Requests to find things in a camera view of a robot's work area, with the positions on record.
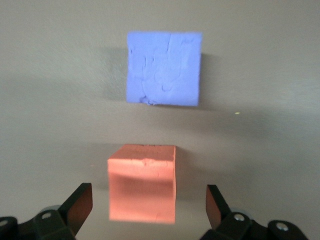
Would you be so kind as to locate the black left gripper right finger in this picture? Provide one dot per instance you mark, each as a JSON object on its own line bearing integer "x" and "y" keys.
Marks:
{"x": 220, "y": 217}

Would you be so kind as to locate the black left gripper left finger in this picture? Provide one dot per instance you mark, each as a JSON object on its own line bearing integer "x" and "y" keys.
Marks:
{"x": 75, "y": 212}

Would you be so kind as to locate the orange foam block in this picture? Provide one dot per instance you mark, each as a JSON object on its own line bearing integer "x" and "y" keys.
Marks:
{"x": 142, "y": 190}

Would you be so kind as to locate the purple foam block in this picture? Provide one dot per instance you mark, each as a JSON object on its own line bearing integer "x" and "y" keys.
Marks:
{"x": 165, "y": 67}

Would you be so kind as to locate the brown table cover sheet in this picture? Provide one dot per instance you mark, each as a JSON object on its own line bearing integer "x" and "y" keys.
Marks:
{"x": 250, "y": 50}

